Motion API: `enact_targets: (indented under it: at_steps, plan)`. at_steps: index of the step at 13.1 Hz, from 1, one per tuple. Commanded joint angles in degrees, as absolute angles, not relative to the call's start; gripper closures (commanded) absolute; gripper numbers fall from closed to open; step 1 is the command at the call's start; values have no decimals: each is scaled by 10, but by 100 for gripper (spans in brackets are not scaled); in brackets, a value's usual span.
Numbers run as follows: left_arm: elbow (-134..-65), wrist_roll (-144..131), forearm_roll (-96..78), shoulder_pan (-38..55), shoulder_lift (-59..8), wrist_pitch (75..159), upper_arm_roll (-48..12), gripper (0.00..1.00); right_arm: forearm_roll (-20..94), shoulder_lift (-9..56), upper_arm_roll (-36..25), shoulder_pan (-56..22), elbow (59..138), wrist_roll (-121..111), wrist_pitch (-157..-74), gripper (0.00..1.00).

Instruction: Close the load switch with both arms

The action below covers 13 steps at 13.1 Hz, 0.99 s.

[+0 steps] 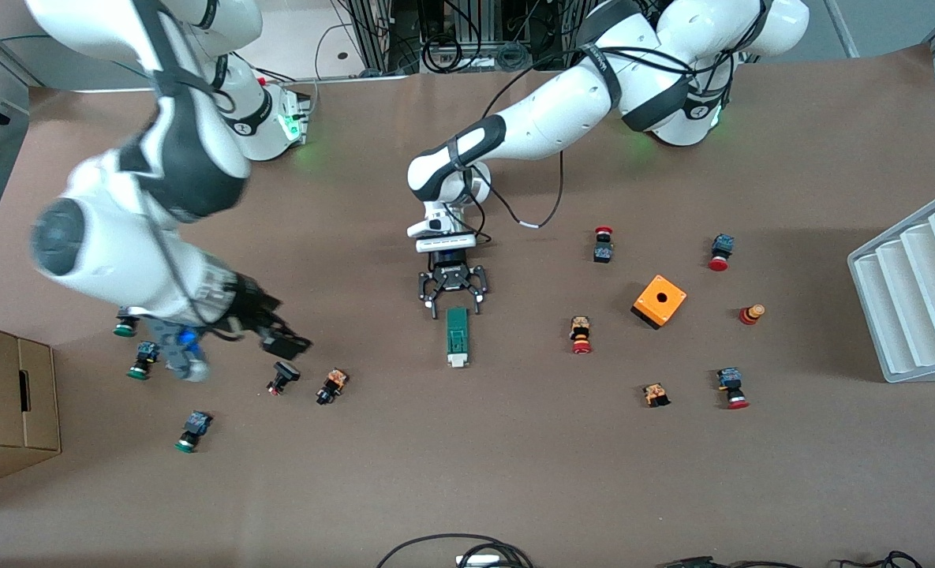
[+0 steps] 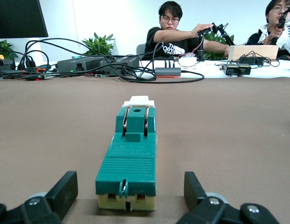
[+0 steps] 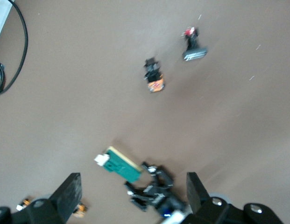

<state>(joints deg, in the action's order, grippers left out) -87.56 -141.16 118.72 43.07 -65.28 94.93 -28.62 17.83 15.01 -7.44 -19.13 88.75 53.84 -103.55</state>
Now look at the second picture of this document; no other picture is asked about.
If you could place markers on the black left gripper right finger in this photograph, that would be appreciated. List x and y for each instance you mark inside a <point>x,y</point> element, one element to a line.
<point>217,212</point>

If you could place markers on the light wooden block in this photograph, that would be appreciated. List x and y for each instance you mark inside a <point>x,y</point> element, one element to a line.
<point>252,52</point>

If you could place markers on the white electronics board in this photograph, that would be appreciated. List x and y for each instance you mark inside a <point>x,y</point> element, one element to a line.
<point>187,61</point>

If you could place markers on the person in white jacket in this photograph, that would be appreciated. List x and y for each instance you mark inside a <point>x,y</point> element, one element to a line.
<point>282,39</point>

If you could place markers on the person in black t-shirt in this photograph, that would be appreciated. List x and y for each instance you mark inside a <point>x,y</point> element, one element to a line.
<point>168,46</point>

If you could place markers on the grey usb hub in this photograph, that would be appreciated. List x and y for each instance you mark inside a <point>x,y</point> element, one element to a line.
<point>168,71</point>

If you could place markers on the grey chair back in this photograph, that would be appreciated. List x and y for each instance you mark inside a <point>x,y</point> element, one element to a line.
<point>140,51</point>

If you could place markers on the green potted plant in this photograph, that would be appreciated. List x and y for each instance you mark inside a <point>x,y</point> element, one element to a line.
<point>99,45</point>
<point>5,49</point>
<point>217,38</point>

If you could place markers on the green terminal block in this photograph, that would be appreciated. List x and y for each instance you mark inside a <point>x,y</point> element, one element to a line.
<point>128,163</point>

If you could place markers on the black computer monitor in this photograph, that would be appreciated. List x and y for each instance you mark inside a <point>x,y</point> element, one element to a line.
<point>18,16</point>

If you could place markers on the brown paper table cover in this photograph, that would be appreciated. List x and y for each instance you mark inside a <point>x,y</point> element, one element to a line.
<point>42,140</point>

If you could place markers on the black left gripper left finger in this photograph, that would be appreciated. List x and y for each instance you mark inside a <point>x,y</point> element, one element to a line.
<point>42,210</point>

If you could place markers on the flat black device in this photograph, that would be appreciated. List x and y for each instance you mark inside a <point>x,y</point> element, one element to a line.
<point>249,60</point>

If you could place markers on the small black adapter box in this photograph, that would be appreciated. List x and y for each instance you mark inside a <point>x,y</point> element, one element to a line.
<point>245,69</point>
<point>231,69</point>

